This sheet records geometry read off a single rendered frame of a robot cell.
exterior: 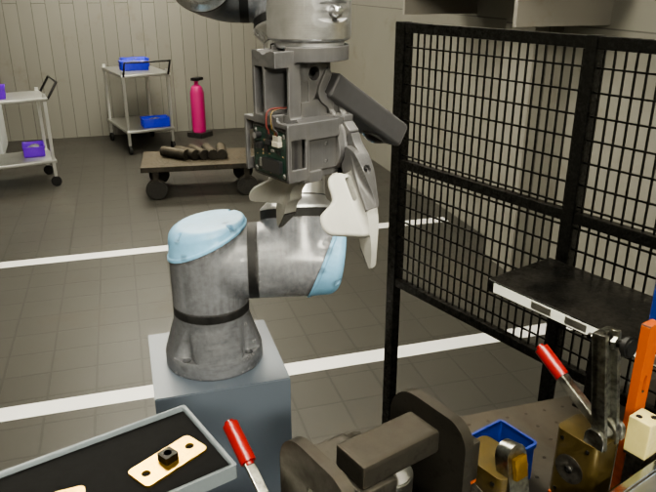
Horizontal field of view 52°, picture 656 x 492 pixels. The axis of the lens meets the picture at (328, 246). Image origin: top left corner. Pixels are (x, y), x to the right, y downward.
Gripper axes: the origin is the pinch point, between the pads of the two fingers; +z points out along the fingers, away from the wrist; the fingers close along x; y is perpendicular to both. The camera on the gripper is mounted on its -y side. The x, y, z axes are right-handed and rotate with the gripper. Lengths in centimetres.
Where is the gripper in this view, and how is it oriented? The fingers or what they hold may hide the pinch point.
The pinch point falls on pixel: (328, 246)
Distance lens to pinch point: 69.1
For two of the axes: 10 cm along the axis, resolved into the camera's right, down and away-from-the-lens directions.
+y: -7.8, 2.3, -5.8
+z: 0.0, 9.3, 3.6
